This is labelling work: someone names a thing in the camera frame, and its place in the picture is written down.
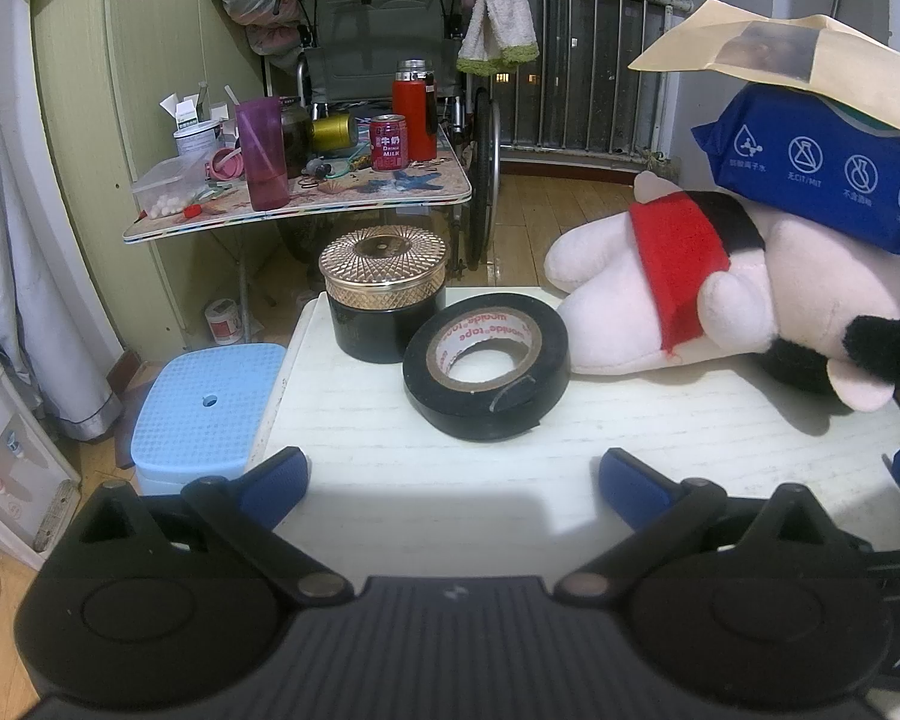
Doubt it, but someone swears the black jar with gold lid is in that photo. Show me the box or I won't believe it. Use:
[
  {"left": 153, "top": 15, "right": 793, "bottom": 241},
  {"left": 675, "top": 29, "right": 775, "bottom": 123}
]
[{"left": 318, "top": 226, "right": 449, "bottom": 363}]

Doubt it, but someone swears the beige paper envelope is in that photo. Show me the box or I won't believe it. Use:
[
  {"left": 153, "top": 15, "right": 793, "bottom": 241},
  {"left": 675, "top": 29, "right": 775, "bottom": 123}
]
[{"left": 628, "top": 0, "right": 900, "bottom": 140}]

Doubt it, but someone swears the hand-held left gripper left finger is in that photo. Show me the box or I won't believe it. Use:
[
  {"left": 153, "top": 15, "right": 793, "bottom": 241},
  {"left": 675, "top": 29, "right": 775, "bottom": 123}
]
[{"left": 75, "top": 446, "right": 350, "bottom": 605}]

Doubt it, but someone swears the black electrical tape roll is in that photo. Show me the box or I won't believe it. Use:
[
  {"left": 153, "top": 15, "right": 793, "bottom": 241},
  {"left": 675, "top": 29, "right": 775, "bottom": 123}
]
[{"left": 402, "top": 297, "right": 572, "bottom": 442}]

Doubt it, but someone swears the white plush toy red shirt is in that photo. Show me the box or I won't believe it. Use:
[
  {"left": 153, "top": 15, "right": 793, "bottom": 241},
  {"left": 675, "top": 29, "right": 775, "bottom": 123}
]
[{"left": 544, "top": 171, "right": 900, "bottom": 436}]

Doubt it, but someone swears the grey wheelchair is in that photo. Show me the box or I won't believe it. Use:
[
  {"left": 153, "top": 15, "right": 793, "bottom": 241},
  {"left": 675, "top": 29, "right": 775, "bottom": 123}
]
[{"left": 257, "top": 0, "right": 503, "bottom": 271}]

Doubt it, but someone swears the red thermos bottle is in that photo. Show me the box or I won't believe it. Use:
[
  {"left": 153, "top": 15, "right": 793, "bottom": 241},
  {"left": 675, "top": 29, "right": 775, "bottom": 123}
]
[{"left": 391, "top": 58, "right": 439, "bottom": 163}]

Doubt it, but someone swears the purple plastic cup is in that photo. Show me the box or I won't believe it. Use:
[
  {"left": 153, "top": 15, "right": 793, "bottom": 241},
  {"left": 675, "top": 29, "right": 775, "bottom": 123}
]
[{"left": 235, "top": 97, "right": 292, "bottom": 212}]

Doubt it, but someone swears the clear plastic food container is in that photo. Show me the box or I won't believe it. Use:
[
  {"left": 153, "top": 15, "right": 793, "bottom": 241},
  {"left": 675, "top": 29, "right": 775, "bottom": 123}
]
[{"left": 132, "top": 157, "right": 209, "bottom": 222}]

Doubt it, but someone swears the red drink can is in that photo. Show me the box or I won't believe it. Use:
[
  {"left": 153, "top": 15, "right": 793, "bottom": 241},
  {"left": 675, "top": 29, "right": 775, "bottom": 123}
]
[{"left": 370, "top": 114, "right": 409, "bottom": 172}]

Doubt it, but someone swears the folding table with starfish print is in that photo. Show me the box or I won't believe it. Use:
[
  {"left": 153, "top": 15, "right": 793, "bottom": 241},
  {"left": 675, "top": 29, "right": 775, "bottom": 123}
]
[{"left": 123, "top": 131, "right": 473, "bottom": 346}]

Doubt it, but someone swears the dark glass jar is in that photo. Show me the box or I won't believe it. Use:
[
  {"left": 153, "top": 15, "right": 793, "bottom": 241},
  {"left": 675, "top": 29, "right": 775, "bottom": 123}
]
[{"left": 281, "top": 106, "right": 312, "bottom": 177}]

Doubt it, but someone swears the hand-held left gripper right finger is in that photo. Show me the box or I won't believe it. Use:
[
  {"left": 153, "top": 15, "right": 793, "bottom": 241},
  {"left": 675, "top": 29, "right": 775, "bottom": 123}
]
[{"left": 553, "top": 447, "right": 875, "bottom": 605}]

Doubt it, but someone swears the metal window railing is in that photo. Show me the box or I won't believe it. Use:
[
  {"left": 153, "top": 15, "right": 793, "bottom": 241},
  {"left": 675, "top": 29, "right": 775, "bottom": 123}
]
[{"left": 487, "top": 0, "right": 691, "bottom": 158}]

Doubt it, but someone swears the blue wet wipes pack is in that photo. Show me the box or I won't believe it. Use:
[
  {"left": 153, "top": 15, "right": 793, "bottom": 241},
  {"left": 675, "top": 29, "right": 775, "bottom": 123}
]
[{"left": 691, "top": 82, "right": 900, "bottom": 256}]

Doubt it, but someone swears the light blue plastic stool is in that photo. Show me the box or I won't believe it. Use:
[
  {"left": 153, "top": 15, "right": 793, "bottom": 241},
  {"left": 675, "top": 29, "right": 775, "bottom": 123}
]
[{"left": 130, "top": 343, "right": 287, "bottom": 496}]

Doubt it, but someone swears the white round tub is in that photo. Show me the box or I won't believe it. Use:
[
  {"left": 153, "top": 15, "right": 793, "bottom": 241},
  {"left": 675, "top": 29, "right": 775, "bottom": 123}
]
[{"left": 173, "top": 120, "right": 224, "bottom": 162}]

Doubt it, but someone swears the pink plastic lid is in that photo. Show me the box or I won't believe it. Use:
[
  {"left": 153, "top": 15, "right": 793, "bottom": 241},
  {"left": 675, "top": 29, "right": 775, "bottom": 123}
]
[{"left": 202, "top": 150, "right": 245, "bottom": 181}]

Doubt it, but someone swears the white water dispenser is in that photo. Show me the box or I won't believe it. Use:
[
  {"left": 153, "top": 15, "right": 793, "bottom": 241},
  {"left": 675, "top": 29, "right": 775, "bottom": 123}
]
[{"left": 0, "top": 364, "right": 83, "bottom": 571}]

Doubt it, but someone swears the small white and red can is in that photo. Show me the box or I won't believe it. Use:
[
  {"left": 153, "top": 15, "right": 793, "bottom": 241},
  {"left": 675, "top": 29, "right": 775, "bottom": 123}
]
[{"left": 205, "top": 298, "right": 242, "bottom": 346}]

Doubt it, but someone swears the white towel with green edge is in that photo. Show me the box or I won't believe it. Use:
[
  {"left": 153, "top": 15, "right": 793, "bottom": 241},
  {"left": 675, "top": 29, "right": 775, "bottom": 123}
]
[{"left": 456, "top": 0, "right": 541, "bottom": 77}]

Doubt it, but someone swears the white curtain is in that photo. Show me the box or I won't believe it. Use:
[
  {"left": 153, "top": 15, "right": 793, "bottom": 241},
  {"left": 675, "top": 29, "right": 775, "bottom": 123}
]
[{"left": 0, "top": 0, "right": 125, "bottom": 443}]

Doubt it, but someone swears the small white carton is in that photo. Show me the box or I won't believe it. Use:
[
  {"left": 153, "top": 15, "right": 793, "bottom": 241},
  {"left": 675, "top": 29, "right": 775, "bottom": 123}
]
[{"left": 159, "top": 92, "right": 205, "bottom": 128}]

